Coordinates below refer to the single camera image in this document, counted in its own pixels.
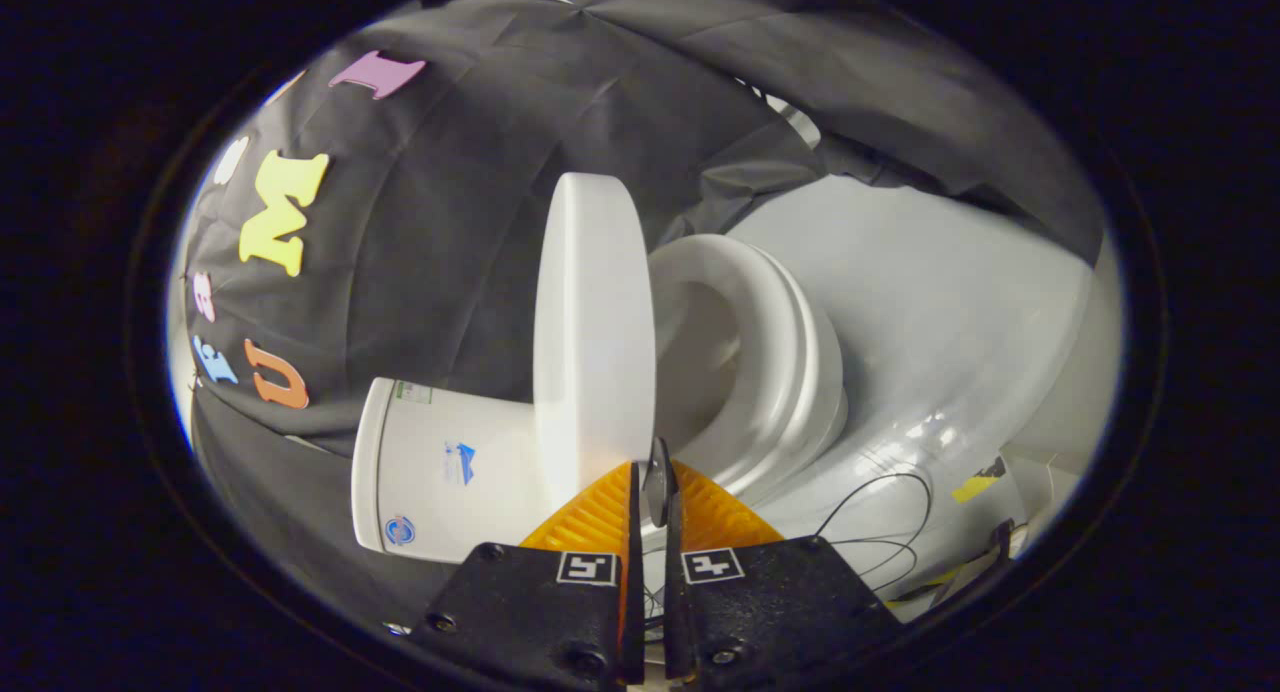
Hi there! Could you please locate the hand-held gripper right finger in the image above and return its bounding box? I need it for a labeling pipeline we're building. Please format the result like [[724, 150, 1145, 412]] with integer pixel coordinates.
[[662, 459, 906, 692]]

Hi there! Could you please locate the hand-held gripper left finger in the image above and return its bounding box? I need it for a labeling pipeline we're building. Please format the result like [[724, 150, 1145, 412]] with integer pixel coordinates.
[[408, 460, 646, 692]]

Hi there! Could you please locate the white toilet lid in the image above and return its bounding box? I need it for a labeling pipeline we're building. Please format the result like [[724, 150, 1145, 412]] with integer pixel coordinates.
[[532, 172, 677, 528]]

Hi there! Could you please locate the white ceramic toilet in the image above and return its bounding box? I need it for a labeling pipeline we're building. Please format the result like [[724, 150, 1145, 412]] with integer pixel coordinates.
[[350, 262, 851, 565]]

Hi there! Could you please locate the white toilet seat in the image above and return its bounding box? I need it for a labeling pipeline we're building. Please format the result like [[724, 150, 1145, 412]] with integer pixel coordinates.
[[648, 234, 846, 495]]

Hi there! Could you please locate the black backdrop cloth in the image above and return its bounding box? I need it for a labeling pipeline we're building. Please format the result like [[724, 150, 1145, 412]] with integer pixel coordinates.
[[185, 0, 1106, 633]]

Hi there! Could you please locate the thin black wire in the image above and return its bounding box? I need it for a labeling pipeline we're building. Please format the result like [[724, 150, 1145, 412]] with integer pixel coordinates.
[[815, 472, 936, 585]]

